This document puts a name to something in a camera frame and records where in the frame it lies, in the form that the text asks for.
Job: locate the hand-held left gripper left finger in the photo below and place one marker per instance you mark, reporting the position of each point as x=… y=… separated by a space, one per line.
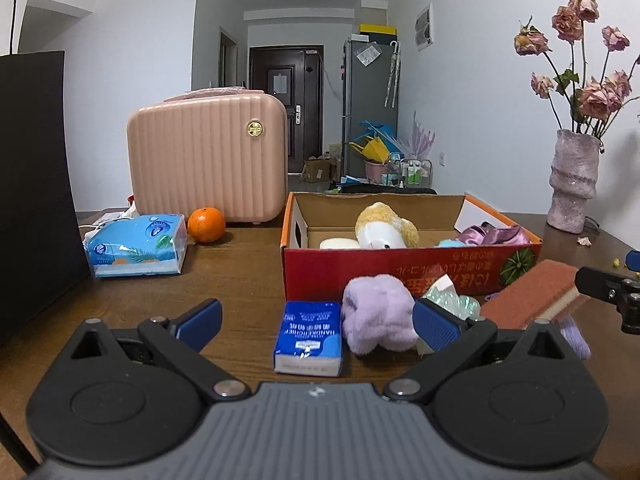
x=200 y=324

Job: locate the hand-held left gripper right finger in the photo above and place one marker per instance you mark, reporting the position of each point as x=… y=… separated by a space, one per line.
x=440 y=327

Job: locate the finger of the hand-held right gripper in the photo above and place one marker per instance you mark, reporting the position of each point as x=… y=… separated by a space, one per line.
x=634 y=259
x=600 y=282

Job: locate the lavender fluffy plush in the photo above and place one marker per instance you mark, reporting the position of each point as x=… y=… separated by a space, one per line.
x=380 y=315

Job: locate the pink layered sponge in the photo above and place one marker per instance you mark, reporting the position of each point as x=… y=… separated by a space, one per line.
x=535 y=295

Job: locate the red cardboard box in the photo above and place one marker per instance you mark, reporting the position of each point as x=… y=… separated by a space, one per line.
x=380 y=272

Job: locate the blue fluffy plush toy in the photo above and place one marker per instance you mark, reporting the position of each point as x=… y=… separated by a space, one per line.
x=450 y=243

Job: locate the purple satin scrunchie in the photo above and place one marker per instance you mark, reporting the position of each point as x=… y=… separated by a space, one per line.
x=492 y=236

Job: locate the yellow and white plush toy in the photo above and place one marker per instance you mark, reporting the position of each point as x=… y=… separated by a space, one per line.
x=385 y=227

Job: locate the white round squishy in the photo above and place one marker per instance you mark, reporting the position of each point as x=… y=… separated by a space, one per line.
x=339 y=243

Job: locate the fallen rose petal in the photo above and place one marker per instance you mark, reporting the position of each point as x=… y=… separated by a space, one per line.
x=584 y=241

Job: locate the black eyeglasses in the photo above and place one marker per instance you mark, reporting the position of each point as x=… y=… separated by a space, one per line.
x=593 y=225

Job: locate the orange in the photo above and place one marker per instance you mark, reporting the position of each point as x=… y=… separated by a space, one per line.
x=206 y=225

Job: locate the pink textured vase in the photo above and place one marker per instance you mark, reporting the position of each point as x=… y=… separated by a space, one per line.
x=572 y=180

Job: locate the blue tissue pack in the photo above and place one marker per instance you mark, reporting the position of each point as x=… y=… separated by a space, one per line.
x=135 y=247

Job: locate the small blue tissue packet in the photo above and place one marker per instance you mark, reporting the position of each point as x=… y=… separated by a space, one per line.
x=309 y=337

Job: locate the black chair back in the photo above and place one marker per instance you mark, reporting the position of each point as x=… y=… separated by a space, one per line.
x=385 y=190

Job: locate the dried pink roses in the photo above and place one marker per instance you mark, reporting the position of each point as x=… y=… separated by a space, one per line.
x=595 y=100

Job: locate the pink ribbed suitcase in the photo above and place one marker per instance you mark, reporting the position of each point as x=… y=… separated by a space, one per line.
x=205 y=155

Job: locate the pink bucket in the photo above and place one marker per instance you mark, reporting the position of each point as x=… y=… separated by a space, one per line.
x=375 y=171

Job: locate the yellow bag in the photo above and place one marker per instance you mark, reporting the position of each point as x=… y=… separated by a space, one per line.
x=372 y=151

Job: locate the open cardboard box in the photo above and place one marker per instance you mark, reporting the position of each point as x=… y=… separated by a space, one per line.
x=317 y=170

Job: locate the blue folded stool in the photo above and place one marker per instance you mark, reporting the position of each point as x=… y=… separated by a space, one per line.
x=387 y=135

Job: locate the black panel at left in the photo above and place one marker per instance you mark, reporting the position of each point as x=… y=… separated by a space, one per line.
x=35 y=185

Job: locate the dark brown door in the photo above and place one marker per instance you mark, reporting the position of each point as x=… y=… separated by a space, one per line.
x=280 y=120

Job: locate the grey refrigerator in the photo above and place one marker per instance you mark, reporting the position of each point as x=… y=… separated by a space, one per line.
x=367 y=110

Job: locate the clear folded umbrella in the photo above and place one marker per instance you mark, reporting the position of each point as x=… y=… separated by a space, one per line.
x=392 y=75

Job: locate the yellow and black box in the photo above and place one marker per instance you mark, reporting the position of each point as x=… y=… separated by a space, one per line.
x=375 y=29

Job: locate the purple feather wall decor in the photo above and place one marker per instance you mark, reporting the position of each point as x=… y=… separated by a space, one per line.
x=421 y=137

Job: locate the white wall panel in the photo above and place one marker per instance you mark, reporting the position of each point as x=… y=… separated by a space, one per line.
x=424 y=27

